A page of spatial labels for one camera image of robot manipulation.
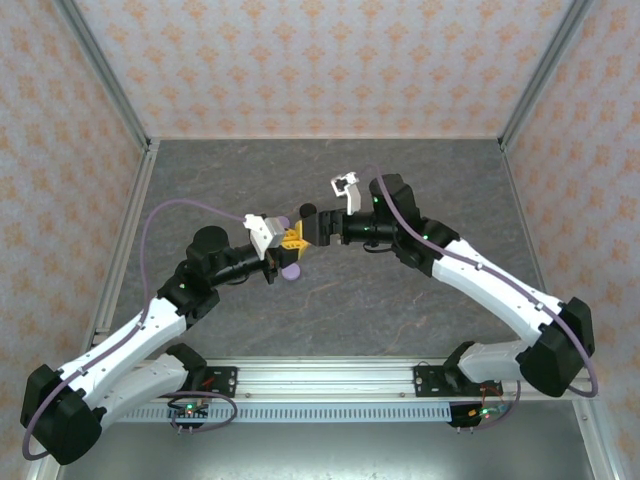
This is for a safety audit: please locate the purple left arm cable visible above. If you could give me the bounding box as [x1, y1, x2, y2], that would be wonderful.
[22, 198, 247, 460]

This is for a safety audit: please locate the small circuit board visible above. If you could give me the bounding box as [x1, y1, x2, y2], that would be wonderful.
[467, 404, 506, 421]
[167, 399, 211, 421]

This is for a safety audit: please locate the grey metal base plate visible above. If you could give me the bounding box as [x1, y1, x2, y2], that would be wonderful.
[54, 419, 596, 480]

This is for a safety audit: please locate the white slotted cable duct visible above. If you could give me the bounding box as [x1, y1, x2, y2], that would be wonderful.
[119, 403, 454, 424]

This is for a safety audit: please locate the aluminium frame post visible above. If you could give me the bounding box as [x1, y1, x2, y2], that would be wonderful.
[498, 0, 600, 151]
[52, 0, 154, 151]

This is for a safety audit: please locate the aluminium table side rail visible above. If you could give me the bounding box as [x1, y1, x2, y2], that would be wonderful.
[499, 139, 621, 480]
[24, 139, 161, 480]

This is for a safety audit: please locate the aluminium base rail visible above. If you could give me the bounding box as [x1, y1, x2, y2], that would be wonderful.
[119, 355, 601, 401]

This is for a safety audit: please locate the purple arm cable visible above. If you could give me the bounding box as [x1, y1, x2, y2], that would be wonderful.
[22, 198, 247, 460]
[357, 167, 600, 431]

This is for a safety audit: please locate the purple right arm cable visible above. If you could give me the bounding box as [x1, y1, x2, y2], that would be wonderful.
[357, 167, 600, 431]

